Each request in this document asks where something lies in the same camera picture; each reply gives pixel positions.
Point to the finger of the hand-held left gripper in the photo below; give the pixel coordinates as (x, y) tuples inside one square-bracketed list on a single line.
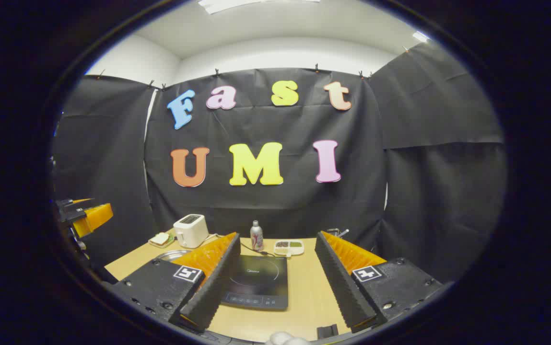
[(82, 201), (94, 218)]

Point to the white divided dish of beans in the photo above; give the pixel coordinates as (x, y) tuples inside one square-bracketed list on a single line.
[(288, 247)]

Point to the sandwich with lettuce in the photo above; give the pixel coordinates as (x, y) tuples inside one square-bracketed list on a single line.
[(161, 238)]

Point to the black backdrop cloth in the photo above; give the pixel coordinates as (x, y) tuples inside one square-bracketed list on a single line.
[(265, 211)]

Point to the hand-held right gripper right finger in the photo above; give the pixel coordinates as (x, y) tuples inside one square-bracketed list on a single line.
[(345, 287)]

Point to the black induction cooktop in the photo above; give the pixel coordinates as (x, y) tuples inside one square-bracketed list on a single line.
[(261, 282)]

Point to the white toaster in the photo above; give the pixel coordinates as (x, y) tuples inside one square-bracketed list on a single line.
[(190, 232)]

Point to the silver bottle with pink label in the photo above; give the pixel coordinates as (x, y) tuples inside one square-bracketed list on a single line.
[(256, 237)]

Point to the metal spoon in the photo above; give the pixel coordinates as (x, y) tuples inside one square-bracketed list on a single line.
[(344, 233)]

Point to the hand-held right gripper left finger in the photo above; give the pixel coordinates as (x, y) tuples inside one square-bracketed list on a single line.
[(210, 287)]

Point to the ceiling light panel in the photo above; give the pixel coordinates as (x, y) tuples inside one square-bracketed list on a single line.
[(420, 36), (251, 4)]

